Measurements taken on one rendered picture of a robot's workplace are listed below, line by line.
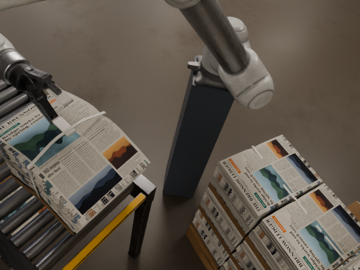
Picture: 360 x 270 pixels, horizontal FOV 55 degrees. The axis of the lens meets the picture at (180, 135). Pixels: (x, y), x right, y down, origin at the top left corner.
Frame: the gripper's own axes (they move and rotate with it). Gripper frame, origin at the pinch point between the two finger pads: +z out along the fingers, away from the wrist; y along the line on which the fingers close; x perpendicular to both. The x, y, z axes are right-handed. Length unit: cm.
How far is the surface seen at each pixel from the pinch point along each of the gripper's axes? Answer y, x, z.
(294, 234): 39, -42, 75
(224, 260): 95, -38, 66
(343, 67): 131, -289, 55
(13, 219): 46, 23, -5
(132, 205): 43.2, -8.6, 21.8
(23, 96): 51, -15, -50
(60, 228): 45.9, 14.3, 8.6
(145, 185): 46, -20, 19
